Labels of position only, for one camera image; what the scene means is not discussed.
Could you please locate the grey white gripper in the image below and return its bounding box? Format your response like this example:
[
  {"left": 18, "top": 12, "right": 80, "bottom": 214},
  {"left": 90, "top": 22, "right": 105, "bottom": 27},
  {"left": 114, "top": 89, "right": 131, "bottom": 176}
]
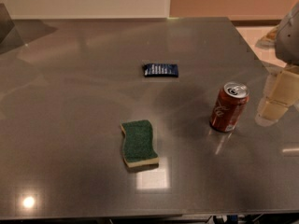
[{"left": 255, "top": 2, "right": 299, "bottom": 127}]

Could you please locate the red coke can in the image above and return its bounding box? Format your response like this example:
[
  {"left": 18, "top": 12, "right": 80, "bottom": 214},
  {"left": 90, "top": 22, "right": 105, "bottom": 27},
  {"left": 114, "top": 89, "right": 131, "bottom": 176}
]
[{"left": 209, "top": 81, "right": 249, "bottom": 133}]

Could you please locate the green and yellow sponge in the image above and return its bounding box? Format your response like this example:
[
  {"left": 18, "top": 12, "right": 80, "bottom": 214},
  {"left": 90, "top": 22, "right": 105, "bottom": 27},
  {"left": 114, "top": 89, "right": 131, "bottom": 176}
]
[{"left": 121, "top": 120, "right": 159, "bottom": 168}]

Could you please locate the blue snack packet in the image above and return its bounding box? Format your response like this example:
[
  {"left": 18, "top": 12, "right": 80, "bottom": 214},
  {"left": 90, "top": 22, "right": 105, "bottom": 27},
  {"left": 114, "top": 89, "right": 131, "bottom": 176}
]
[{"left": 143, "top": 63, "right": 178, "bottom": 77}]

